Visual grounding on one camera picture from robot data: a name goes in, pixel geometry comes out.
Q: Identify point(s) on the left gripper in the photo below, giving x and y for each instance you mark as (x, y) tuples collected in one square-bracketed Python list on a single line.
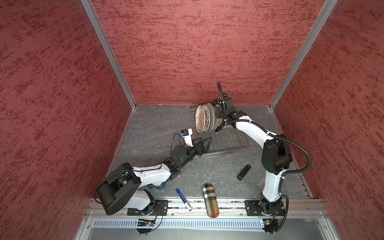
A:
[(203, 150)]

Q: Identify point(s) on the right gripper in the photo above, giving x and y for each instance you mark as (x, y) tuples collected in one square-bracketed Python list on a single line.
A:
[(218, 113)]

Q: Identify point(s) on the dark rimmed cream plate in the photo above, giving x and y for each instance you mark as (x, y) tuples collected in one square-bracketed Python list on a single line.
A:
[(219, 124)]

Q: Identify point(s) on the white grey line plate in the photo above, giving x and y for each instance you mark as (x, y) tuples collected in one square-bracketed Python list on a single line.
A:
[(213, 119)]

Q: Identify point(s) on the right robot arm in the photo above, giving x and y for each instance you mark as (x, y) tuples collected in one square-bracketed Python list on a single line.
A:
[(276, 155)]

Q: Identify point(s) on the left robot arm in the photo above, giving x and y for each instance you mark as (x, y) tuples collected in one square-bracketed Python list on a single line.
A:
[(122, 188)]

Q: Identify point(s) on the orange sunburst plate front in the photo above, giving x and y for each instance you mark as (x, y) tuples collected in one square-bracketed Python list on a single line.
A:
[(200, 119)]

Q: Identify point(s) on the black usb stick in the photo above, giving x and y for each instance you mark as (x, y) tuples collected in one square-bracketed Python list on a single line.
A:
[(243, 172)]

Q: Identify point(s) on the plaid glasses case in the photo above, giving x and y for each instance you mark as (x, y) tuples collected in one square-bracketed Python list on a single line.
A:
[(211, 200)]

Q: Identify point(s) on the teal alarm clock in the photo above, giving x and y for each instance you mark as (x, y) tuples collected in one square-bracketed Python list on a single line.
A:
[(157, 187)]

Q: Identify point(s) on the blue marker pen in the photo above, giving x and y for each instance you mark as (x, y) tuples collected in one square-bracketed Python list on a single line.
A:
[(185, 201)]

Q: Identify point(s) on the left corner aluminium profile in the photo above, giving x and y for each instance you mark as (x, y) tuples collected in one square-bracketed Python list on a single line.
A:
[(97, 26)]

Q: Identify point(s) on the corner aluminium profile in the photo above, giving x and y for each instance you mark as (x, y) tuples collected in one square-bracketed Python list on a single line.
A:
[(97, 26), (317, 26)]

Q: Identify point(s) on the right corner aluminium profile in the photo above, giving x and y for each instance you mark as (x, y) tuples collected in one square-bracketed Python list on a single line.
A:
[(317, 26)]

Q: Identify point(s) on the metal wire dish rack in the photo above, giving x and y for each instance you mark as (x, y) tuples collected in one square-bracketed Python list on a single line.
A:
[(224, 142)]

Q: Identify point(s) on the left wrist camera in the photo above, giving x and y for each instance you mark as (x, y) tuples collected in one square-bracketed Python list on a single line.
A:
[(187, 136)]

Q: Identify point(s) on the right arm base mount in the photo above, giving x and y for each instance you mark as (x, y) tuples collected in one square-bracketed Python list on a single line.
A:
[(263, 208)]

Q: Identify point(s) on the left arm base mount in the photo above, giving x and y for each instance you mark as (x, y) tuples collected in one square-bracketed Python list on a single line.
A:
[(155, 208)]

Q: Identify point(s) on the white perforated cable duct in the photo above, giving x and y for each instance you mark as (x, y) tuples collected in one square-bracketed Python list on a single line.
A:
[(253, 225)]

